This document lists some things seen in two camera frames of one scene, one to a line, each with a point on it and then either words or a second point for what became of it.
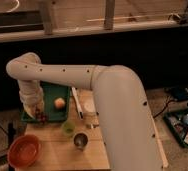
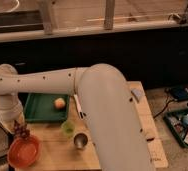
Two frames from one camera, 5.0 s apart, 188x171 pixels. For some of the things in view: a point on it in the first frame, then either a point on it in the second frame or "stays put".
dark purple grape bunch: (41, 116) -> (21, 130)
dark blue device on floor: (178, 93) stays put
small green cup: (68, 128) stays put
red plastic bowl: (24, 151) stays put
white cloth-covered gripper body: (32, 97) -> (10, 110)
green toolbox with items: (185, 125) stays put
